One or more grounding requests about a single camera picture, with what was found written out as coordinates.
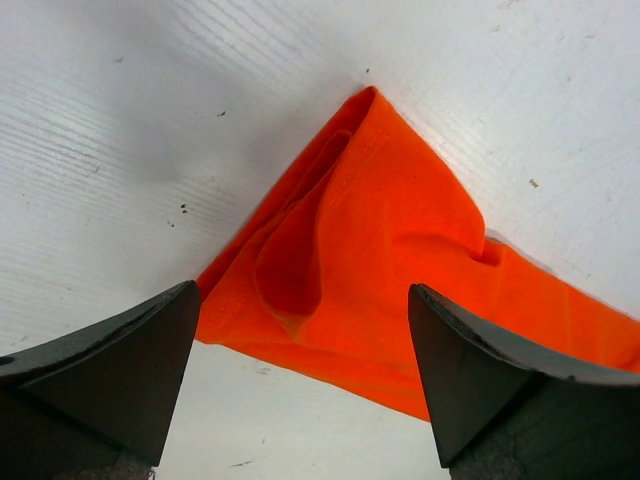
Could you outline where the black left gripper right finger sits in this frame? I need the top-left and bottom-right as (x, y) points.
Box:
(408, 284), (639, 479)

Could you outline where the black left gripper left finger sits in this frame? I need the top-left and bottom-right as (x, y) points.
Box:
(1, 281), (200, 479)

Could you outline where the orange t shirt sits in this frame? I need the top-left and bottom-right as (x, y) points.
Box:
(196, 87), (639, 420)

